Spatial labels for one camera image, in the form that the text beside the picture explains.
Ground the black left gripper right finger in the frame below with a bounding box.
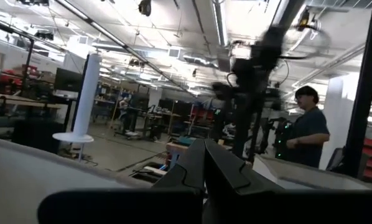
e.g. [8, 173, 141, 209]
[203, 139, 372, 224]

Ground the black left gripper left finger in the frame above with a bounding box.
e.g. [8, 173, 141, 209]
[37, 139, 207, 224]

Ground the small wooden bench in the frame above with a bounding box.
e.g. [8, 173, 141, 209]
[165, 141, 190, 170]

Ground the black partition panel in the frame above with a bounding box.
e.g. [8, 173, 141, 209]
[157, 98, 193, 118]

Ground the beige fabric storage bin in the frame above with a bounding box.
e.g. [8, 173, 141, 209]
[253, 154, 372, 190]
[0, 135, 154, 224]

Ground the person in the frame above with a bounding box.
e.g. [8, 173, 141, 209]
[285, 85, 331, 169]
[118, 97, 131, 131]

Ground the yellow hanging reel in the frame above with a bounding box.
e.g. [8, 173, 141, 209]
[297, 8, 322, 32]

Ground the black hanging reel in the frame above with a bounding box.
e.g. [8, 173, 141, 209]
[138, 0, 152, 17]

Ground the white round-base floor stand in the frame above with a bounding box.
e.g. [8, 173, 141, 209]
[52, 52, 103, 144]

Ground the black computer monitor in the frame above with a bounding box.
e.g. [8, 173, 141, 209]
[53, 67, 83, 93]

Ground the wooden workbench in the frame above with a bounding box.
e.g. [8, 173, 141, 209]
[0, 91, 78, 131]

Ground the yellow hanging cord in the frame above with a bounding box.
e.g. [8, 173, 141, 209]
[167, 101, 176, 135]
[109, 90, 123, 130]

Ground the black aluminium table frame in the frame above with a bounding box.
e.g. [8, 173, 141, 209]
[341, 0, 372, 180]

